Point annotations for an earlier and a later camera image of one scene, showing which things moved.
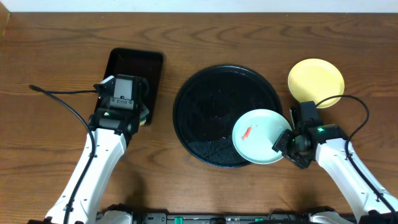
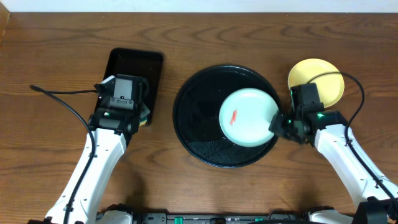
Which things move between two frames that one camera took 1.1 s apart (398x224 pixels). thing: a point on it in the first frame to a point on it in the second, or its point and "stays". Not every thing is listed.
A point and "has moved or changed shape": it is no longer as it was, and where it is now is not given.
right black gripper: [280, 145] to [276, 127]
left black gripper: [143, 113] stays
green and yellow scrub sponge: [144, 111] stays
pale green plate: [255, 132] has moved or changed shape
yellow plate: [314, 79] stays
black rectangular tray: [147, 64] stays
